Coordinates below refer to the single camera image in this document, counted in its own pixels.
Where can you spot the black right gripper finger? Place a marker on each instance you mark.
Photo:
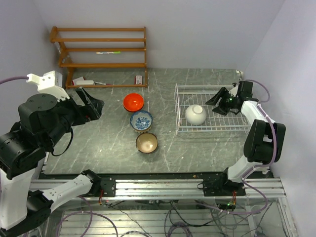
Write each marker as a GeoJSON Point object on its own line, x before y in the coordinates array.
{"type": "Point", "coordinates": [222, 110]}
{"type": "Point", "coordinates": [213, 101]}

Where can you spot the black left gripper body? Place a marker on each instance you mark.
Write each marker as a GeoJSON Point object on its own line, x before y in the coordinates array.
{"type": "Point", "coordinates": [72, 113]}

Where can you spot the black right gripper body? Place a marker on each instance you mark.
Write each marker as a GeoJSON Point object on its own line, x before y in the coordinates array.
{"type": "Point", "coordinates": [230, 102]}

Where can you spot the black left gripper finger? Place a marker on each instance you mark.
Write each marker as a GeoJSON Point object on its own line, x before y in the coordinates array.
{"type": "Point", "coordinates": [86, 99]}
{"type": "Point", "coordinates": [94, 107]}

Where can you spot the white ribbed bowl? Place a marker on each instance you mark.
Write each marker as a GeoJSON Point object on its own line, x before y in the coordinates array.
{"type": "Point", "coordinates": [195, 115]}

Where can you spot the brown bowl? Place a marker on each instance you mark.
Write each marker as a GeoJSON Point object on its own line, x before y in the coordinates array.
{"type": "Point", "coordinates": [146, 143]}

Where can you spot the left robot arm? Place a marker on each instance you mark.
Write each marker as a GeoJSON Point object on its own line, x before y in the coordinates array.
{"type": "Point", "coordinates": [44, 119]}

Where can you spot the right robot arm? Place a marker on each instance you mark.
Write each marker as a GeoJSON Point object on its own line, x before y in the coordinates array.
{"type": "Point", "coordinates": [263, 144]}

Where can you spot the wooden shelf rack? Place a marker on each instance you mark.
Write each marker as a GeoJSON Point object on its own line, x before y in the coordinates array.
{"type": "Point", "coordinates": [78, 47]}

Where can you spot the white flat box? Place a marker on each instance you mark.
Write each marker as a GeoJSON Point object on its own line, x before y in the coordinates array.
{"type": "Point", "coordinates": [82, 81]}

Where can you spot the orange bowl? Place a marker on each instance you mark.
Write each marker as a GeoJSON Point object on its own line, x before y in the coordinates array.
{"type": "Point", "coordinates": [133, 102]}

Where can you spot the green white pen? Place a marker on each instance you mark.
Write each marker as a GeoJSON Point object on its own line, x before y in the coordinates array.
{"type": "Point", "coordinates": [108, 52]}

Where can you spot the blue patterned white bowl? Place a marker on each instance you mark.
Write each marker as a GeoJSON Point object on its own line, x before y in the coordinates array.
{"type": "Point", "coordinates": [141, 121]}

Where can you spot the red white small box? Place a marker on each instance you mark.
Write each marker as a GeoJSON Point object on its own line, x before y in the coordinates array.
{"type": "Point", "coordinates": [138, 80]}

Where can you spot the white corner bracket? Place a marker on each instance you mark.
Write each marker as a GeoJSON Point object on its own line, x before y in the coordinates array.
{"type": "Point", "coordinates": [240, 73]}

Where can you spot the white wire dish rack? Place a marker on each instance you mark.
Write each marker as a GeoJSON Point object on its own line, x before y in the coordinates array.
{"type": "Point", "coordinates": [187, 95]}

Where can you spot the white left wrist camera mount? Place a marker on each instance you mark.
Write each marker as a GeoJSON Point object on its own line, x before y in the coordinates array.
{"type": "Point", "coordinates": [49, 83]}

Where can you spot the aluminium rail frame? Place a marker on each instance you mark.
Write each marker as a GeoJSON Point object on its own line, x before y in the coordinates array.
{"type": "Point", "coordinates": [151, 206]}

